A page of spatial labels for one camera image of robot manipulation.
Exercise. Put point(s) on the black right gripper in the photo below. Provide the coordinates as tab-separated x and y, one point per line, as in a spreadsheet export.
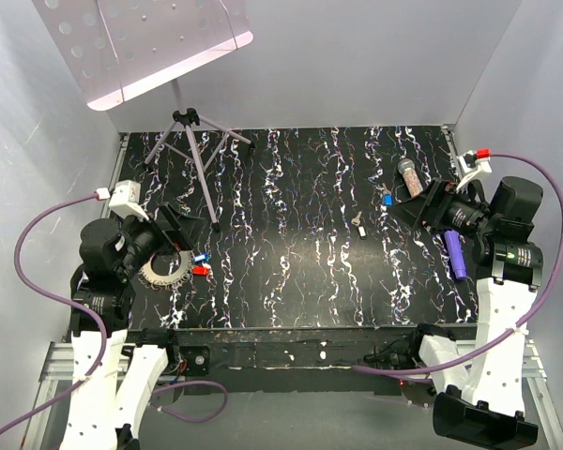
439	196

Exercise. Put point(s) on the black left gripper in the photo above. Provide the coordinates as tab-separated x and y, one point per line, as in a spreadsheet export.
177	231

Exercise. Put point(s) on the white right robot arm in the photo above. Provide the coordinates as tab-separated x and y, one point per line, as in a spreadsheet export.
480	401

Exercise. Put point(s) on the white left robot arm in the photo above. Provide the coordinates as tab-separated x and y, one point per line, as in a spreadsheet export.
106	409

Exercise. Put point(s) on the blue tagged key on disc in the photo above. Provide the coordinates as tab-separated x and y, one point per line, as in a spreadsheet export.
201	257

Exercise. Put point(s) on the blue key tag with key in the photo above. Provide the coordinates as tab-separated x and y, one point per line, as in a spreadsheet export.
387	196

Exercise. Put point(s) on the red key tag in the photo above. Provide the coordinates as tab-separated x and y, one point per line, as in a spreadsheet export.
201	271

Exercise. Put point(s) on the purple toy microphone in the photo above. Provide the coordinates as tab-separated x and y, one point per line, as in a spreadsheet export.
406	168

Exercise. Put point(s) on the black key tag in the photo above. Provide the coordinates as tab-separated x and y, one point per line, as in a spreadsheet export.
361	232

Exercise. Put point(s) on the silver key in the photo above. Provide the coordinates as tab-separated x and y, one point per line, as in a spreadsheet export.
356	219

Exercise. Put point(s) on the white perforated music stand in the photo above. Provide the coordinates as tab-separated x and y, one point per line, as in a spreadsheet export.
120	50

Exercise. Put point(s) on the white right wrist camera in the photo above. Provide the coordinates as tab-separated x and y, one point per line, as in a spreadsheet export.
475	166

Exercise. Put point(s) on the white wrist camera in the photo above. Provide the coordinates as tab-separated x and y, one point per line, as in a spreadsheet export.
475	166
123	199

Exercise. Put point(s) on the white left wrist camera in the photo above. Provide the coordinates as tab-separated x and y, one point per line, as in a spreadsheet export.
123	199

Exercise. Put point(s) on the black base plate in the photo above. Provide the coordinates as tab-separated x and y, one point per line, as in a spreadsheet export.
286	360

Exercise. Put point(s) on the aluminium rail frame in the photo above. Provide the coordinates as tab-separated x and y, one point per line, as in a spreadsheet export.
217	244

